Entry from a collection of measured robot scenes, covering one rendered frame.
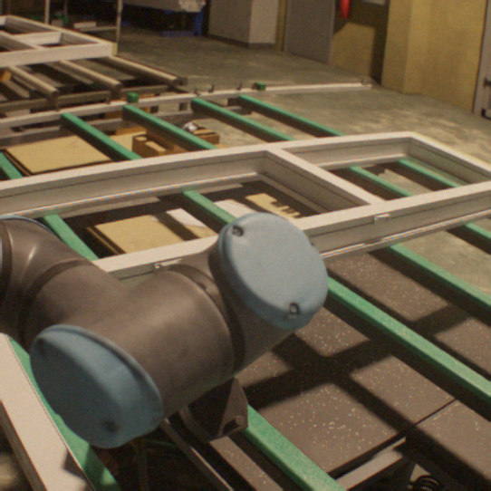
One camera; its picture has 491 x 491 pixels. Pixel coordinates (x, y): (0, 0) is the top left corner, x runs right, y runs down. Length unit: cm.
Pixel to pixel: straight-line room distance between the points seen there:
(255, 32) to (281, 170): 875
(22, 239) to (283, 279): 20
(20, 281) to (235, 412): 24
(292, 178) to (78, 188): 51
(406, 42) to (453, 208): 665
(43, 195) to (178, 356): 98
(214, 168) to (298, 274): 109
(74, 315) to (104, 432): 8
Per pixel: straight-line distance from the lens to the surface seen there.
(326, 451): 119
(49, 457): 66
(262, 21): 1033
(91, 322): 40
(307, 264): 47
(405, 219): 138
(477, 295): 122
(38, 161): 242
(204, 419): 58
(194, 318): 42
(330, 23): 957
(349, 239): 127
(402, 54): 814
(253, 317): 44
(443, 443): 127
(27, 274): 47
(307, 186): 149
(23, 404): 73
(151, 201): 153
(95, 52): 353
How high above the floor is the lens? 140
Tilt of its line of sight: 25 degrees down
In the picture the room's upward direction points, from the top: 5 degrees clockwise
